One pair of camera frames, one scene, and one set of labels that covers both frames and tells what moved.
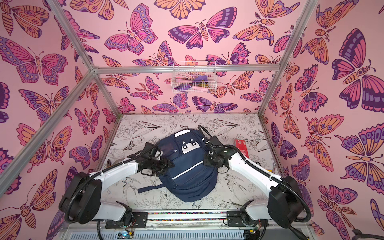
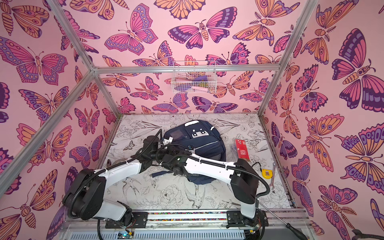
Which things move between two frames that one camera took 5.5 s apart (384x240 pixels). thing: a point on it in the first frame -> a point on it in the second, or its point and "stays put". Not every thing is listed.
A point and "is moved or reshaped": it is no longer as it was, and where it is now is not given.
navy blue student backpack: (190, 179) is moved or reshaped
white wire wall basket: (194, 77) stays put
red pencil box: (241, 144) stays put
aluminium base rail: (181, 225) stays put
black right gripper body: (210, 160) -> (167, 151)
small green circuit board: (125, 235) stays put
